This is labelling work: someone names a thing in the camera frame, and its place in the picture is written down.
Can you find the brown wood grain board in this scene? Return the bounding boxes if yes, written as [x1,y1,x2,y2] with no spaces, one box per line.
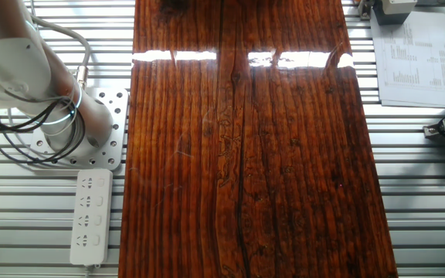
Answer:
[117,0,399,278]

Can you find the white power strip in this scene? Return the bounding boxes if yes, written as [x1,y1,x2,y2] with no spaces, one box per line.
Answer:
[69,168,114,268]

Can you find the printed paper sheet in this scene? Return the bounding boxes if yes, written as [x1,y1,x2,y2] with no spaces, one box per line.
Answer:
[369,10,445,110]

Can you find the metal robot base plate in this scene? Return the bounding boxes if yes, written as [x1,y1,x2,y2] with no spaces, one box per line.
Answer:
[29,86,130,171]

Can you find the thick grey robot cable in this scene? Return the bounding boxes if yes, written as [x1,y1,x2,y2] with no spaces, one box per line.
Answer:
[29,14,93,89]

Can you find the black floor cable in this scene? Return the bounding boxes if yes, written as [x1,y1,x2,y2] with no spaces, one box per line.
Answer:
[0,95,87,166]

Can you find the silver camera with ribbed housing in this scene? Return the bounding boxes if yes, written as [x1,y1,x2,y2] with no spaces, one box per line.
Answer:
[372,0,418,26]

